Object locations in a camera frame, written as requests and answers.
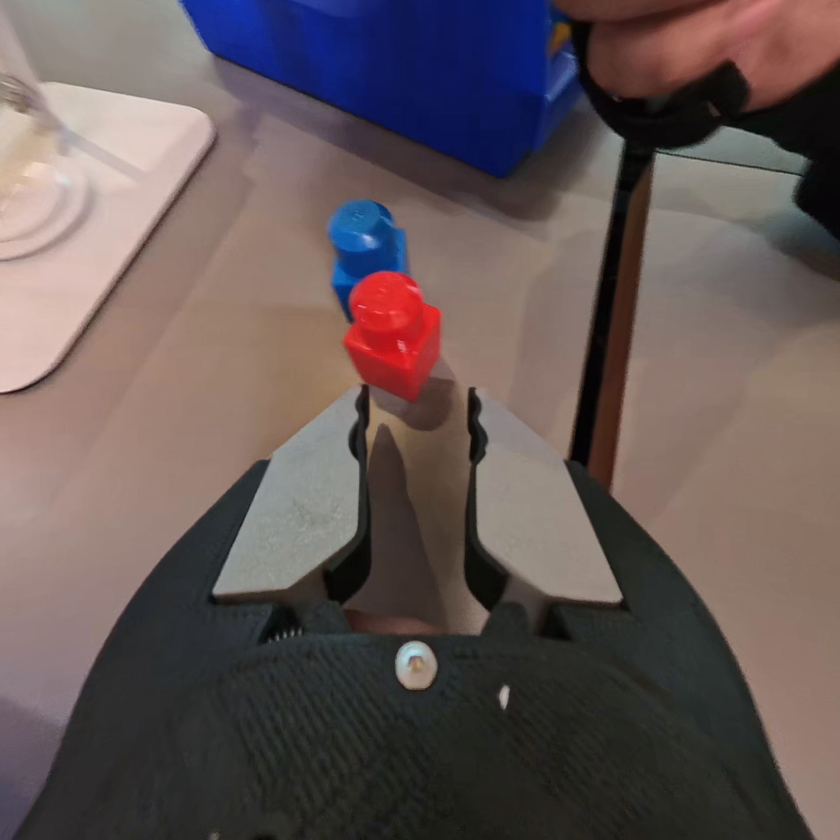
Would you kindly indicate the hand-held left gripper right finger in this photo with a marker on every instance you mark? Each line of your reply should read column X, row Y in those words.
column 538, row 525

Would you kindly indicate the blue plastic bin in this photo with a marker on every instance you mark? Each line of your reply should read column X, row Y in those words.
column 394, row 72

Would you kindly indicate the small red mega block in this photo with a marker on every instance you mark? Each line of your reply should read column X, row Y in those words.
column 394, row 354

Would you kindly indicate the person's right hand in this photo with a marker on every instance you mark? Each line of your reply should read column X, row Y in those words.
column 689, row 33

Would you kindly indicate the small blue mega block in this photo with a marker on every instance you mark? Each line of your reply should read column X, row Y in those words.
column 364, row 236

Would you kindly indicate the wooden board stand white base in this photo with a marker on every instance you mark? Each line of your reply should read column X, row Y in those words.
column 105, row 229

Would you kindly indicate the person's black garment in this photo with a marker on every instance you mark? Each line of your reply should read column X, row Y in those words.
column 814, row 164

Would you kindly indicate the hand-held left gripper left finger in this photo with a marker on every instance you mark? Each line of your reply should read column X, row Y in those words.
column 295, row 518

